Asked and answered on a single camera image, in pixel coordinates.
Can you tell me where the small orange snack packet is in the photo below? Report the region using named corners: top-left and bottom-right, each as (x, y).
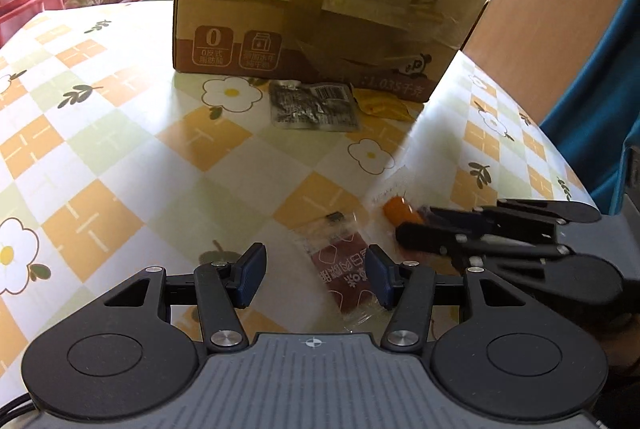
top-left (382, 196), bottom-right (423, 227)

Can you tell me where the clear red snack packet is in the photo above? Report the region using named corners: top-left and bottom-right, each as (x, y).
top-left (294, 210), bottom-right (386, 333)

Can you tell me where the blue curtain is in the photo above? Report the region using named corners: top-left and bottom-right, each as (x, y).
top-left (540, 0), bottom-right (639, 215)

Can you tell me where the checkered floral tablecloth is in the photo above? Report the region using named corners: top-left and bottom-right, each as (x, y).
top-left (1, 2), bottom-right (589, 401)

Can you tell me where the yellow snack packet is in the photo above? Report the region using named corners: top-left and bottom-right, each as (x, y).
top-left (352, 88), bottom-right (423, 122)

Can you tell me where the silver black snack packet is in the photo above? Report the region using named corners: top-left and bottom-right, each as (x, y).
top-left (269, 80), bottom-right (359, 132)

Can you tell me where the wooden board panel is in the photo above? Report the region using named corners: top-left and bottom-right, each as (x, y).
top-left (463, 0), bottom-right (622, 121)

